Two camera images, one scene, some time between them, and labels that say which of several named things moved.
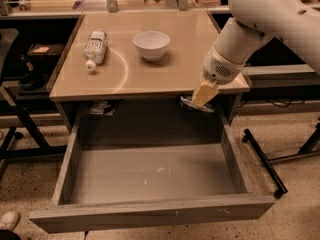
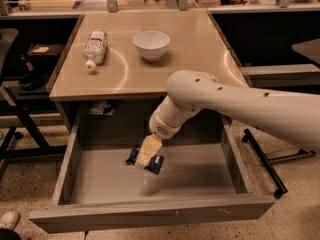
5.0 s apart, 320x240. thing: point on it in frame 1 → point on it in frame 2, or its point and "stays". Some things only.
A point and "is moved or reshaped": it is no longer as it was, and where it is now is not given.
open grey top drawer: [140, 169] stays
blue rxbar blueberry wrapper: [187, 100] is moved or reshaped
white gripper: [218, 69] → [162, 128]
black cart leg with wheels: [263, 158] stays
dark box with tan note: [46, 49] stays
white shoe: [9, 220] stays
